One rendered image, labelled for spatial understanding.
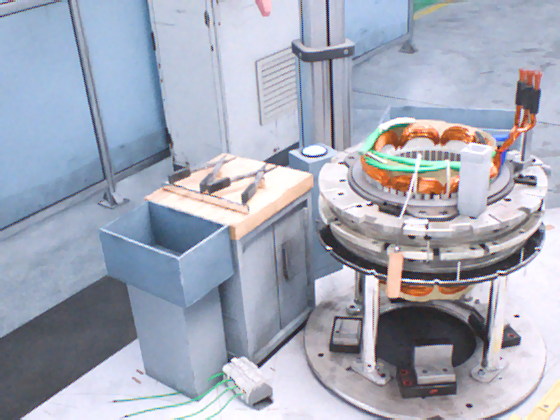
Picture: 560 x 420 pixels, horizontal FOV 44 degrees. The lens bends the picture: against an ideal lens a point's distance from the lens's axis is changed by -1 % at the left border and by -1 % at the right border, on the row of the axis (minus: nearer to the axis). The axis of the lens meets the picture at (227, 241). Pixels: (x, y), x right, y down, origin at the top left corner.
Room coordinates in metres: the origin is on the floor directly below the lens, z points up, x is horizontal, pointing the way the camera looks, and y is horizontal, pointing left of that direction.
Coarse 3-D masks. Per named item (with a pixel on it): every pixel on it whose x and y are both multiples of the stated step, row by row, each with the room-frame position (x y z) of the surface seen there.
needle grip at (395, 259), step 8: (392, 256) 0.75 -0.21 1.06; (400, 256) 0.74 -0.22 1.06; (392, 264) 0.74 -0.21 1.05; (400, 264) 0.74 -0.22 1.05; (392, 272) 0.74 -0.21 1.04; (400, 272) 0.74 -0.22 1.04; (392, 280) 0.74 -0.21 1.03; (400, 280) 0.74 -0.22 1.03; (392, 288) 0.73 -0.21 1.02; (392, 296) 0.73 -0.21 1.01
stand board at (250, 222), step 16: (240, 160) 1.10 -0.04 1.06; (192, 176) 1.05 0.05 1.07; (224, 176) 1.04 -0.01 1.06; (272, 176) 1.02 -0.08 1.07; (288, 176) 1.01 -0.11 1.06; (304, 176) 1.00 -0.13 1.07; (160, 192) 1.01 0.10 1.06; (224, 192) 0.98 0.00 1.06; (240, 192) 0.97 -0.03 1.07; (256, 192) 0.96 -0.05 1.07; (272, 192) 0.96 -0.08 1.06; (288, 192) 0.96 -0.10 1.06; (176, 208) 0.94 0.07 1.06; (192, 208) 0.94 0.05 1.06; (208, 208) 0.93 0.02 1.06; (224, 208) 0.93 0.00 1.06; (256, 208) 0.91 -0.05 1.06; (272, 208) 0.93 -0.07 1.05; (240, 224) 0.87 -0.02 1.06; (256, 224) 0.90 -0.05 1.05
